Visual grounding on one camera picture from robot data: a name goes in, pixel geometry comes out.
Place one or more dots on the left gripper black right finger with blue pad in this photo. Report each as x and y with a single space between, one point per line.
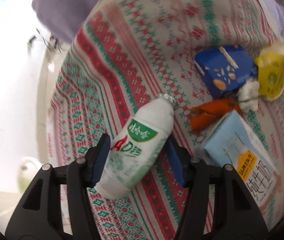
235 214

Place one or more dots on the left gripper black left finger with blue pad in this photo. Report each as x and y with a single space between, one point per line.
38 215

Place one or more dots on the white AD milk bottle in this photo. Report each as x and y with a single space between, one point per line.
135 149

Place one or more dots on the white polka dot trash bin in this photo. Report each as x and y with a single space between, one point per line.
26 172

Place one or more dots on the light blue milk carton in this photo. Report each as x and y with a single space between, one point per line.
233 142

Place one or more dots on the white crumpled tissue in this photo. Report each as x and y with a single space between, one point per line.
247 96

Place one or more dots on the dark blue snack box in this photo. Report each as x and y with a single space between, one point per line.
225 69

